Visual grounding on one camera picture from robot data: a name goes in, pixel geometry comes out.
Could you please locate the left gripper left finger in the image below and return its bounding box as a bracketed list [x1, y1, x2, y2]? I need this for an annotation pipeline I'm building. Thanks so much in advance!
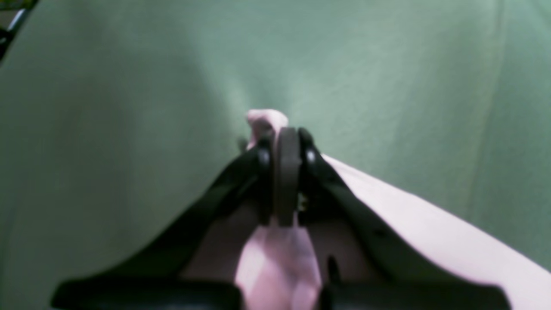
[51, 131, 288, 310]

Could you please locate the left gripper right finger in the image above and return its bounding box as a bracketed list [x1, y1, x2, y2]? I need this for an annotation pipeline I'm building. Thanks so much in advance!
[287, 127, 511, 310]

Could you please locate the pink t-shirt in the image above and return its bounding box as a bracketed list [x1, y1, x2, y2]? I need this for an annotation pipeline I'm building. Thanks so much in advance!
[170, 109, 550, 310]

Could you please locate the green table cloth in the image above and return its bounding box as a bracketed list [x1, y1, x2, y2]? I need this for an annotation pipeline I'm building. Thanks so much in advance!
[1, 0, 550, 310]

